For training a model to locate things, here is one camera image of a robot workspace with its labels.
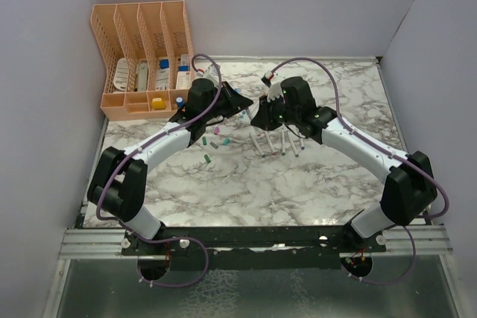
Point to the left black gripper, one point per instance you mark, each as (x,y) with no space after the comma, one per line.
(235,102)

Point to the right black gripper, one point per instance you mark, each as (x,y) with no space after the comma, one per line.
(261,118)

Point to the dark green capped white marker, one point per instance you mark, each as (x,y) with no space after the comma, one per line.
(257,146)

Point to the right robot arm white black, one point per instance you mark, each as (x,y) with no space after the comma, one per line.
(408,188)

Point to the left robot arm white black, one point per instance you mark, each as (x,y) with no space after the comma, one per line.
(118,184)

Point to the yellow small box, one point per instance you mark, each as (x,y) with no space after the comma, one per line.
(158,104)

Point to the white blue box in organizer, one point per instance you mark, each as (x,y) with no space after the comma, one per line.
(162,75)

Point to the white device in organizer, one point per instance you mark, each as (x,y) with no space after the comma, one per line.
(142,76)

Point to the peach plastic desk organizer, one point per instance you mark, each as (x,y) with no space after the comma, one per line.
(146,48)

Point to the white remote in organizer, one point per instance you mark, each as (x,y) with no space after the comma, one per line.
(121,75)

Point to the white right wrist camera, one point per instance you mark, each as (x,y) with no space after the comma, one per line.
(273,83)

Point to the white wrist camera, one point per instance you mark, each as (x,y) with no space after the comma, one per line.
(273,83)
(209,73)

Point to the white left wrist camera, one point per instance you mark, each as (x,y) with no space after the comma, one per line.
(209,73)

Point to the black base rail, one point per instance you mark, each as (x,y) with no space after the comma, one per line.
(250,247)

